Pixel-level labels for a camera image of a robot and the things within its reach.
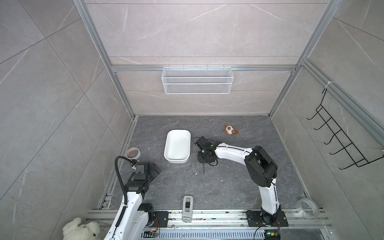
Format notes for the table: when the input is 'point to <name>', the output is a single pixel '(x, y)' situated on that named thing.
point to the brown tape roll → (133, 153)
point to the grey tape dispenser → (188, 207)
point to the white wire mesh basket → (197, 80)
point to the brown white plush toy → (230, 129)
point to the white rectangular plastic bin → (177, 146)
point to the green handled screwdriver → (204, 172)
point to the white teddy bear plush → (89, 230)
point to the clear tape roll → (316, 210)
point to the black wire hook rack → (359, 160)
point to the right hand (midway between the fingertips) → (201, 158)
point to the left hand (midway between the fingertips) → (151, 167)
